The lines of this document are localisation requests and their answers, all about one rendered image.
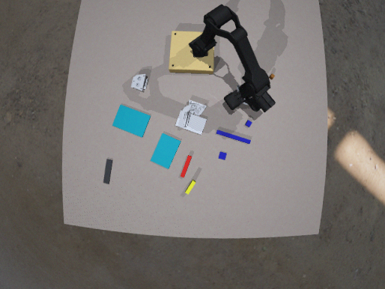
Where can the red rectangular block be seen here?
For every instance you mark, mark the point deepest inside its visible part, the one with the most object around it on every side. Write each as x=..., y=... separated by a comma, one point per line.
x=186, y=166

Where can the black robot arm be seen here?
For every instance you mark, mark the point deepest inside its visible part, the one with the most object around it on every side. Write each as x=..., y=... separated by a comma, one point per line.
x=256, y=80

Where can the dark grey flat bar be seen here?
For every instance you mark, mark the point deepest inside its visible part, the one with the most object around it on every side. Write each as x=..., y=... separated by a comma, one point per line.
x=107, y=171

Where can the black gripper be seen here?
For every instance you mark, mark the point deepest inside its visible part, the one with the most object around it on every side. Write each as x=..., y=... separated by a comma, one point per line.
x=235, y=98

